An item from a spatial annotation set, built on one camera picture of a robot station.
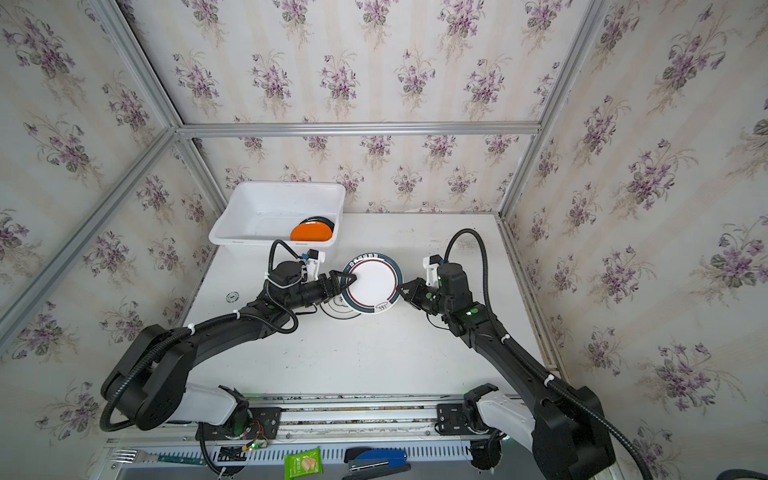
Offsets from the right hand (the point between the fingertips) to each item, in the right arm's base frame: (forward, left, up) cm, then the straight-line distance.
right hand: (393, 290), depth 78 cm
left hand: (+4, +11, -1) cm, 12 cm away
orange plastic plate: (+33, +29, -12) cm, 45 cm away
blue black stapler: (-36, +7, -16) cm, 40 cm away
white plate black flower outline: (+4, +18, -17) cm, 25 cm away
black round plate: (+38, +26, -11) cm, 48 cm away
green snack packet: (-35, +22, -17) cm, 45 cm away
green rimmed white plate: (+2, +5, -2) cm, 5 cm away
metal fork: (-33, +62, -17) cm, 73 cm away
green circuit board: (-34, +50, -18) cm, 63 cm away
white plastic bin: (+48, +52, -15) cm, 73 cm away
